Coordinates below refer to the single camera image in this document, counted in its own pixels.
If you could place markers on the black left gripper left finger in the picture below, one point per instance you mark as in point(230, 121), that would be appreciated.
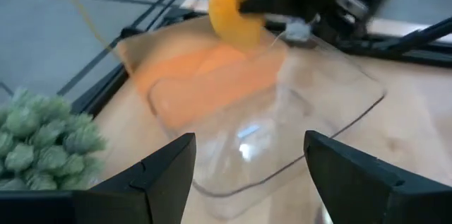
point(159, 181)

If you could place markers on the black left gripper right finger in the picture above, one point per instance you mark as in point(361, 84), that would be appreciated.
point(346, 181)

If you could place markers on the yellow plastic fruit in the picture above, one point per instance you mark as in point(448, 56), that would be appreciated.
point(229, 12)

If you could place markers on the clear plastic bin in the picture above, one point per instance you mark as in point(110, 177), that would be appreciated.
point(247, 153)

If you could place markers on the green artificial succulent plant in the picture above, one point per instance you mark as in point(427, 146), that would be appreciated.
point(46, 139)

